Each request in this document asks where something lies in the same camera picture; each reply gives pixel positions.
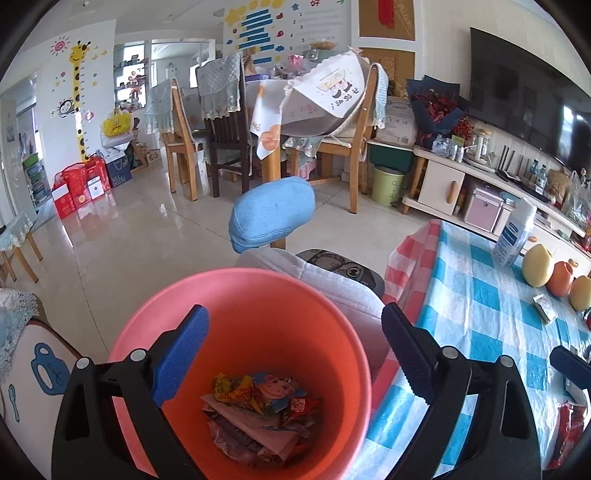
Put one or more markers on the tan paper packet wrapper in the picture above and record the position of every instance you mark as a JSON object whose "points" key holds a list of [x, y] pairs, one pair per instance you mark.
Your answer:
{"points": [[255, 428]]}

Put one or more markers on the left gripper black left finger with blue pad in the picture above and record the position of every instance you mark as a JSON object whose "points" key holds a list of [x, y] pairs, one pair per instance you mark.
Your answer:
{"points": [[89, 441]]}

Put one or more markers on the pink plastic trash bucket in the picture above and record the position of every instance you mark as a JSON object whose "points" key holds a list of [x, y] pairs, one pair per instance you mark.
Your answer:
{"points": [[262, 321]]}

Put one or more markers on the dark flower bouquet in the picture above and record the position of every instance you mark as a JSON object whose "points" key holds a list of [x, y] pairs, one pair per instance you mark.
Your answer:
{"points": [[439, 110]]}

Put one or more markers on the white cushion blue cup print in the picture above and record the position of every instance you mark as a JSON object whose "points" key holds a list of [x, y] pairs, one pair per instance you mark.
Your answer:
{"points": [[32, 391]]}

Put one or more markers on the white grey cushion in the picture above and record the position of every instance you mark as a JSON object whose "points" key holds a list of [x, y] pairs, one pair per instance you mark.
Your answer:
{"points": [[356, 301]]}

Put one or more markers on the white milk bottle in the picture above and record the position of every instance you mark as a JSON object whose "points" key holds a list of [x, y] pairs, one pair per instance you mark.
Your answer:
{"points": [[515, 234]]}

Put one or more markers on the light wooden chair left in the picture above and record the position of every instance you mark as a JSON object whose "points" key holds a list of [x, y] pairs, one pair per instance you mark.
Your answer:
{"points": [[165, 116]]}

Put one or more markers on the red apple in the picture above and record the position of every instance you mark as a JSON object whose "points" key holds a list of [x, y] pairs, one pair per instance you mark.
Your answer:
{"points": [[561, 279]]}

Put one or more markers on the light wooden chair right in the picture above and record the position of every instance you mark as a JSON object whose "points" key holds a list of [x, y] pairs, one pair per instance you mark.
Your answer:
{"points": [[351, 139]]}

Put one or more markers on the red snack wrapper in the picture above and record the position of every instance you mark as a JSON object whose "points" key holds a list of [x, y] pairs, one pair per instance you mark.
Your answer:
{"points": [[571, 427]]}

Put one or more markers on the yellow green oatmeal snack bag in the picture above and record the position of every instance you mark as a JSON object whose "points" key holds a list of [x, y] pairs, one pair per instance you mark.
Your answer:
{"points": [[268, 395]]}

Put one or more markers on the dark wooden chair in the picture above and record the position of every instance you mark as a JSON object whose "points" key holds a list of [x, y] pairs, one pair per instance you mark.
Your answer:
{"points": [[221, 89]]}

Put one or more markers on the white TV cabinet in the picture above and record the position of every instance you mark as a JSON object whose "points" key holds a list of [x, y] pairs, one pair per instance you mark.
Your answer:
{"points": [[440, 187]]}

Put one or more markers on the blue padded stool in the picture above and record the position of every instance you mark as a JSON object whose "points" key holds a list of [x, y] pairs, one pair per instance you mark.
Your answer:
{"points": [[270, 212]]}

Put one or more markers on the light wooden chair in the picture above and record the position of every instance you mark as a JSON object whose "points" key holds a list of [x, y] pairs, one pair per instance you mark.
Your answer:
{"points": [[165, 116], [351, 139]]}

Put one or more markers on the yellow apple right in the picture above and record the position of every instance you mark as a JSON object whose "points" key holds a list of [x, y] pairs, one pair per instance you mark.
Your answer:
{"points": [[580, 294]]}

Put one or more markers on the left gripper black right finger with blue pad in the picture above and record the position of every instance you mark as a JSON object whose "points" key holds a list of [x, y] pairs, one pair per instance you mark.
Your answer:
{"points": [[502, 441]]}

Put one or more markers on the yellow apple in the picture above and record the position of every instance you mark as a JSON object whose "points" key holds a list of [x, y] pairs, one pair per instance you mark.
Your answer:
{"points": [[580, 294], [537, 266]]}

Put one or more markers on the yellow apple left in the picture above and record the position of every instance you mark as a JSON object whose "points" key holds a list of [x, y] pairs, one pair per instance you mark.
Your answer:
{"points": [[537, 266]]}

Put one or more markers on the pink storage box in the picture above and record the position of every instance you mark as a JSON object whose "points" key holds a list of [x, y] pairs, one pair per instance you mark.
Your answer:
{"points": [[483, 209]]}

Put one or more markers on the green waste bin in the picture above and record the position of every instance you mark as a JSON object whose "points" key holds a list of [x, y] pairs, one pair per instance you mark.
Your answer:
{"points": [[387, 185]]}

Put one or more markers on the red gift boxes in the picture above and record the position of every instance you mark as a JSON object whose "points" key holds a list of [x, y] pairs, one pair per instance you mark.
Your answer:
{"points": [[79, 184]]}

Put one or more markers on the blue checked tablecloth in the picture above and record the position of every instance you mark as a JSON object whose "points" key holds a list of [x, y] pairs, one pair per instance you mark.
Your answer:
{"points": [[445, 280]]}

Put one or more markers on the black flat television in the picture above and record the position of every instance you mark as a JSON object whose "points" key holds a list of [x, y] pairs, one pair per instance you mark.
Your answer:
{"points": [[523, 95]]}

